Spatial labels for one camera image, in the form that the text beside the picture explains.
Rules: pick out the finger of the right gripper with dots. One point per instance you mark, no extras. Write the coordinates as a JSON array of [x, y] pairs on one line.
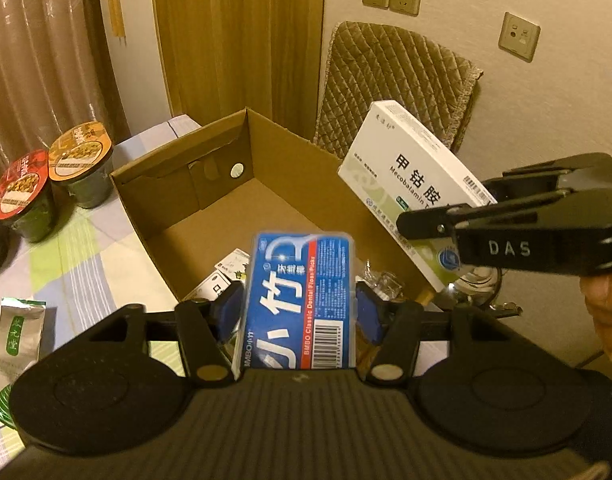
[[576, 173], [486, 214]]

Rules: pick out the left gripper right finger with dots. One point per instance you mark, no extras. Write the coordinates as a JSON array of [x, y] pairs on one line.
[[395, 330]]

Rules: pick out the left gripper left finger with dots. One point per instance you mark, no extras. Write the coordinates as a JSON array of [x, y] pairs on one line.
[[202, 326]]

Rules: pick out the clear plastic packaging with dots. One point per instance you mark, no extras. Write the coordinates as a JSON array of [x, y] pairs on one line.
[[384, 284]]

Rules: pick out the green white spray box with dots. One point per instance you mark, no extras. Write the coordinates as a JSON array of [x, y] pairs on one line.
[[210, 288]]

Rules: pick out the long white narrow box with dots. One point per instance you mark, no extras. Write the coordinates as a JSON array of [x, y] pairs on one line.
[[234, 265]]

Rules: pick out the white medicine box mecobalamin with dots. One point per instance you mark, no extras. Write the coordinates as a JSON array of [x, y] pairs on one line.
[[395, 164]]

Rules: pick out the blue dental floss box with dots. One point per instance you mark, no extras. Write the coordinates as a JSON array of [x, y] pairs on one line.
[[299, 310]]

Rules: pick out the silver green tea pouch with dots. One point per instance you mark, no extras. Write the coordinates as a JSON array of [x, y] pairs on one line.
[[21, 326]]

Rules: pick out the person right hand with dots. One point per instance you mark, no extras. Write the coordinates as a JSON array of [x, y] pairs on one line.
[[597, 291]]

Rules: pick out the steel kettle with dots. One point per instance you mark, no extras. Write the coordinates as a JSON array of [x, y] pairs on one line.
[[480, 288]]

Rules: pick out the brown cardboard box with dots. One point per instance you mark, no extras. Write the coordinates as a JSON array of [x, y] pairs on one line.
[[194, 200]]

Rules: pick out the quilted chair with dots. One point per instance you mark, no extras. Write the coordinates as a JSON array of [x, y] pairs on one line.
[[369, 62]]

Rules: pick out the orange-lid noodle bowl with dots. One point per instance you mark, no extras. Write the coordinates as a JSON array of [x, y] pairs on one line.
[[80, 161]]

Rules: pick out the red-lid noodle bowl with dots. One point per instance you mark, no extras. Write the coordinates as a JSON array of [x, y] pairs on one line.
[[26, 201]]

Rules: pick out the wooden door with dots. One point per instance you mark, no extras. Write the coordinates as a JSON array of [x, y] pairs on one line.
[[219, 56]]

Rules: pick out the beige curtain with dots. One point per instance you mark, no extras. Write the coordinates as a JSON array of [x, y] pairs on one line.
[[55, 73]]

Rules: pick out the single wall socket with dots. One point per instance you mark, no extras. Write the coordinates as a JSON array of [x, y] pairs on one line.
[[519, 37]]

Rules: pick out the wall hanging ornament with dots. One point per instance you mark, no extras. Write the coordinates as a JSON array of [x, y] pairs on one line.
[[117, 19]]

